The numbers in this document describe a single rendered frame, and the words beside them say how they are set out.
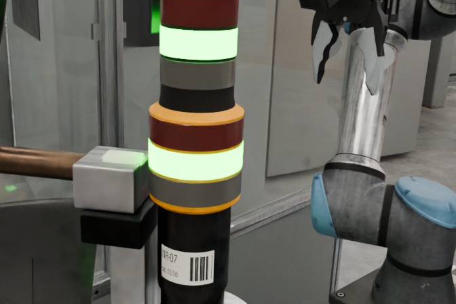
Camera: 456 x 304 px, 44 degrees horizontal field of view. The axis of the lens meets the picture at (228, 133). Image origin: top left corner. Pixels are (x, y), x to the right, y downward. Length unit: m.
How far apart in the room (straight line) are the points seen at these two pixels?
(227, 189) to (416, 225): 0.80
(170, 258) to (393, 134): 4.85
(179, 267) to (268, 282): 1.40
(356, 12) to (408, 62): 4.22
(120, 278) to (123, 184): 0.05
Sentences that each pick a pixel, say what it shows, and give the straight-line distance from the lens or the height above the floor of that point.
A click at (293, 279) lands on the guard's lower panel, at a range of 1.77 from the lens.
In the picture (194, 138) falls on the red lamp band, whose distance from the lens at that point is 0.24.
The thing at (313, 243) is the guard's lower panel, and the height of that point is 0.82.
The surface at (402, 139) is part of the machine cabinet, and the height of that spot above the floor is 0.18.
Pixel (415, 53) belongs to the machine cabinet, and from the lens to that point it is 5.04.
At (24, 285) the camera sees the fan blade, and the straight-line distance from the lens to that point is 0.42.
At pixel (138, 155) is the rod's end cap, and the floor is 1.55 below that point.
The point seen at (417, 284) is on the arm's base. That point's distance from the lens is 1.08.
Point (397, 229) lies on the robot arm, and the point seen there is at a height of 1.20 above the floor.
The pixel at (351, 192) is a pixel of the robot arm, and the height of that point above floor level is 1.25.
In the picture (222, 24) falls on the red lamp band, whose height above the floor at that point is 1.62.
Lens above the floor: 1.64
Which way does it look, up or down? 17 degrees down
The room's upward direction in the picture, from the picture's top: 2 degrees clockwise
